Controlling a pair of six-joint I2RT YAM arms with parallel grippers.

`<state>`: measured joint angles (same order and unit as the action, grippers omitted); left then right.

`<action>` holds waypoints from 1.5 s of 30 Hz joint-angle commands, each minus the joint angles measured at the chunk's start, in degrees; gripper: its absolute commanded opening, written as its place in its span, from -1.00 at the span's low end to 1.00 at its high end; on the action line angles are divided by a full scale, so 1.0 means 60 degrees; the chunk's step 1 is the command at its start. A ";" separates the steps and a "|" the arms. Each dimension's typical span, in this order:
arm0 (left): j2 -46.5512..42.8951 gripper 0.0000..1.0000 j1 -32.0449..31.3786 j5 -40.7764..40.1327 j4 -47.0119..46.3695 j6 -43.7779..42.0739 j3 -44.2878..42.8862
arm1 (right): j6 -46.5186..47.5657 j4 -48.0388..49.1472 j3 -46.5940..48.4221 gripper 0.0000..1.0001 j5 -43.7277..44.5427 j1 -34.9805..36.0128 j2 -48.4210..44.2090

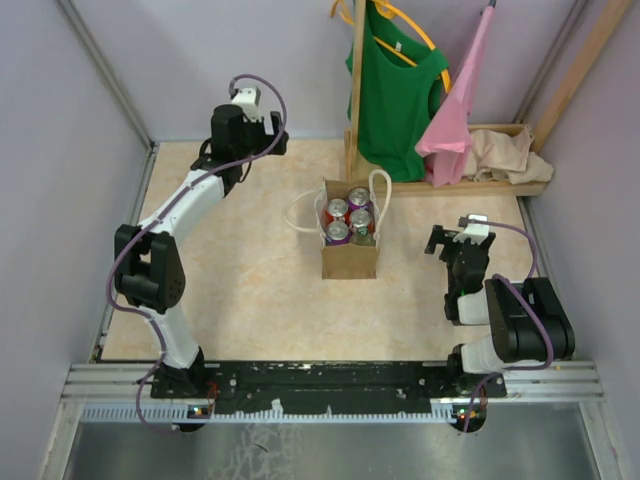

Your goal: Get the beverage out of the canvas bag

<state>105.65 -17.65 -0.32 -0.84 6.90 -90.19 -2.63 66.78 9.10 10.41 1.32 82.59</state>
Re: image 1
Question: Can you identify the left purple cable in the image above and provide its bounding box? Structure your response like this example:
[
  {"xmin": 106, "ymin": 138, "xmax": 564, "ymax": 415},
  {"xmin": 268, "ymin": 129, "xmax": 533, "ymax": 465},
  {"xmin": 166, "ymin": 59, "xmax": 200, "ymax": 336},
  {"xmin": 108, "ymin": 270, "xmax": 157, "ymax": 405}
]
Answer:
[{"xmin": 106, "ymin": 73, "xmax": 289, "ymax": 435}]

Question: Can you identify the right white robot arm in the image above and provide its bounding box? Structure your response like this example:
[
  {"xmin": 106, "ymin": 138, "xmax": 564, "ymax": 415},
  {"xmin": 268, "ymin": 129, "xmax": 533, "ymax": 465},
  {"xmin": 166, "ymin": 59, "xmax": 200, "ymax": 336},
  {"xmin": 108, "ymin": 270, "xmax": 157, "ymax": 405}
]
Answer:
[{"xmin": 425, "ymin": 218, "xmax": 576, "ymax": 396}]

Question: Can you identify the purple soda can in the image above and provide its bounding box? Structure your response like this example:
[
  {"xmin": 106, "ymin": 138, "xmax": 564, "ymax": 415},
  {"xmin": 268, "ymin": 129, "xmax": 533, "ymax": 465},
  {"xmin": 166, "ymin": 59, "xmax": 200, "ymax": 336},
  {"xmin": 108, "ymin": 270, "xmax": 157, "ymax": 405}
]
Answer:
[
  {"xmin": 347, "ymin": 187, "xmax": 371, "ymax": 211},
  {"xmin": 325, "ymin": 220, "xmax": 351, "ymax": 246}
]

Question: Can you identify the beige cloth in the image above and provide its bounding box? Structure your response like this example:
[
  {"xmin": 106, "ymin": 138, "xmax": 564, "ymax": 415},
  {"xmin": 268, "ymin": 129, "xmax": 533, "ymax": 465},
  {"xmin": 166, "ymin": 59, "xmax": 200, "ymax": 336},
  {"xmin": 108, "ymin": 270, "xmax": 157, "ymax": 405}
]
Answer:
[{"xmin": 463, "ymin": 125, "xmax": 554, "ymax": 185}]

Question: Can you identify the green t-shirt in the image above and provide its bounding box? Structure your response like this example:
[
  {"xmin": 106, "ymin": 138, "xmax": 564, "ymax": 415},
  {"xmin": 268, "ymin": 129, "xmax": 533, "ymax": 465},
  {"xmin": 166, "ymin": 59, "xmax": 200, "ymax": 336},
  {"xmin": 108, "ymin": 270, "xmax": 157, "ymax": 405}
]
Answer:
[{"xmin": 358, "ymin": 1, "xmax": 449, "ymax": 182}]

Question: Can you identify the yellow hanger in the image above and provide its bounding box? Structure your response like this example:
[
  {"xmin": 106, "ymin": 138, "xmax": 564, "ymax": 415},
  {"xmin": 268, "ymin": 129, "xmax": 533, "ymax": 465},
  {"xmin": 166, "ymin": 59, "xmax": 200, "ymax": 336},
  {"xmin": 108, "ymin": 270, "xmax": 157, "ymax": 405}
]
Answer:
[
  {"xmin": 329, "ymin": 0, "xmax": 355, "ymax": 26},
  {"xmin": 373, "ymin": 0, "xmax": 453, "ymax": 94}
]

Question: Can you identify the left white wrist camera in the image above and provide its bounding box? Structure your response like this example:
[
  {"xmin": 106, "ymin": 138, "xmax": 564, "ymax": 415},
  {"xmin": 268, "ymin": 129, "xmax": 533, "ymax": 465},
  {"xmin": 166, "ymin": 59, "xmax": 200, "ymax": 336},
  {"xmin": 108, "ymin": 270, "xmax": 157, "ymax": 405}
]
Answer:
[{"xmin": 231, "ymin": 86, "xmax": 262, "ymax": 123}]

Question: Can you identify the purple cable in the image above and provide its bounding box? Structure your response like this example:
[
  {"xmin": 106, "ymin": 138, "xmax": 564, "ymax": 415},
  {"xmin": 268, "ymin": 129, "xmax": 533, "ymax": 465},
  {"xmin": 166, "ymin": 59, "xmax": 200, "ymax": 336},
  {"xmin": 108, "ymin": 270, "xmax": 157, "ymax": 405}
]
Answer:
[
  {"xmin": 461, "ymin": 219, "xmax": 555, "ymax": 434},
  {"xmin": 106, "ymin": 73, "xmax": 289, "ymax": 435}
]

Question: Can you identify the red green soda can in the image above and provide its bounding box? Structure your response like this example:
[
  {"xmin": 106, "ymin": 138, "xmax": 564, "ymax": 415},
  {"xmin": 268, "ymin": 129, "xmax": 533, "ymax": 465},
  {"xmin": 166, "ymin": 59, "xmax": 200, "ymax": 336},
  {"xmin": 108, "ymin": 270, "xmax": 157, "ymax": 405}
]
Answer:
[{"xmin": 349, "ymin": 209, "xmax": 374, "ymax": 235}]

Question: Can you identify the clear glass bottle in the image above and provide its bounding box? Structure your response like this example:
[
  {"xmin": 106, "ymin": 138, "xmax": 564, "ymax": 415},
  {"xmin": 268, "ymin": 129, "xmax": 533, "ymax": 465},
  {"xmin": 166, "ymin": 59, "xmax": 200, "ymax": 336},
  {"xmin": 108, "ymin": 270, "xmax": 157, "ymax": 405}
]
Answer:
[{"xmin": 350, "ymin": 232, "xmax": 376, "ymax": 247}]

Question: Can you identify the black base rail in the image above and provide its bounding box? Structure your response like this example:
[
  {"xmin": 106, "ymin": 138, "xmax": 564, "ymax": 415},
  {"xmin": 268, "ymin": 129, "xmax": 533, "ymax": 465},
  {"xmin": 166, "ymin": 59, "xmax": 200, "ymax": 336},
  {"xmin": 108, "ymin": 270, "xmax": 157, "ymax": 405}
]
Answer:
[{"xmin": 151, "ymin": 361, "xmax": 483, "ymax": 415}]

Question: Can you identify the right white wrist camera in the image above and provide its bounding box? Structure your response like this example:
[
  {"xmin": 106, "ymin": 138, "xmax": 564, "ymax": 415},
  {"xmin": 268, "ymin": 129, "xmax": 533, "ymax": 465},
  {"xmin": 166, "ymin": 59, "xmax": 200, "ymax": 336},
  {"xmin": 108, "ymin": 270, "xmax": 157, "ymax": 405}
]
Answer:
[{"xmin": 454, "ymin": 214, "xmax": 490, "ymax": 245}]

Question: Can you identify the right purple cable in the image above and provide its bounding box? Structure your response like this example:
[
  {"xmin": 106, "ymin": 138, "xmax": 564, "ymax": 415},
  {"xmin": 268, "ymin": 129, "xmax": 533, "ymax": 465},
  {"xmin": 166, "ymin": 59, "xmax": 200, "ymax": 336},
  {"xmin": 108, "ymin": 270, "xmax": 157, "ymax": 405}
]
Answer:
[{"xmin": 461, "ymin": 219, "xmax": 555, "ymax": 434}]

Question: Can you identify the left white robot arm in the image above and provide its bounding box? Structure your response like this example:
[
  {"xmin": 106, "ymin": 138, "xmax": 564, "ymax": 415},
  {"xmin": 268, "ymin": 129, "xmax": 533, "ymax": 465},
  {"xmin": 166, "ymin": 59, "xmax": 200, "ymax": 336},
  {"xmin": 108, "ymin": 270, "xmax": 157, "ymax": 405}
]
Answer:
[{"xmin": 106, "ymin": 104, "xmax": 288, "ymax": 398}]

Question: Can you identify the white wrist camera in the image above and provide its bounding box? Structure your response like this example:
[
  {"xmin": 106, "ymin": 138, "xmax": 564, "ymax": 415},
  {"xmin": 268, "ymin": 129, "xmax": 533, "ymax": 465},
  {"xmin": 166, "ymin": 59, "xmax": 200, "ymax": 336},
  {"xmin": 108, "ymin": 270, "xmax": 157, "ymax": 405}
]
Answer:
[
  {"xmin": 454, "ymin": 214, "xmax": 490, "ymax": 245},
  {"xmin": 231, "ymin": 86, "xmax": 262, "ymax": 123}
]

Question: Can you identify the pink t-shirt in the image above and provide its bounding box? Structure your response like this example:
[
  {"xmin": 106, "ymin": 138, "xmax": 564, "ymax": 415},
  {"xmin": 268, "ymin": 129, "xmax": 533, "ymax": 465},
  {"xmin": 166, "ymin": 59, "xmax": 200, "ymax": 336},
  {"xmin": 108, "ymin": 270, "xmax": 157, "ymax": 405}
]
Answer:
[{"xmin": 415, "ymin": 1, "xmax": 496, "ymax": 187}]

